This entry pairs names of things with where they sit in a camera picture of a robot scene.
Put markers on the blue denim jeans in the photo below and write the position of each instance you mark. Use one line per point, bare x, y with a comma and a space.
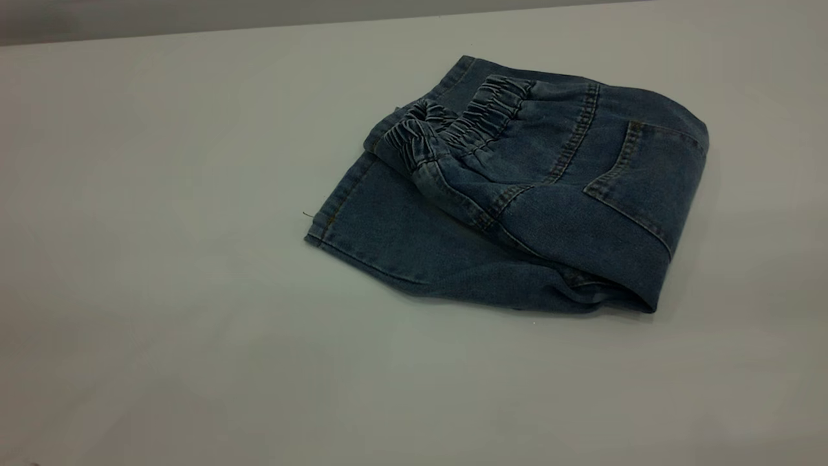
537, 213

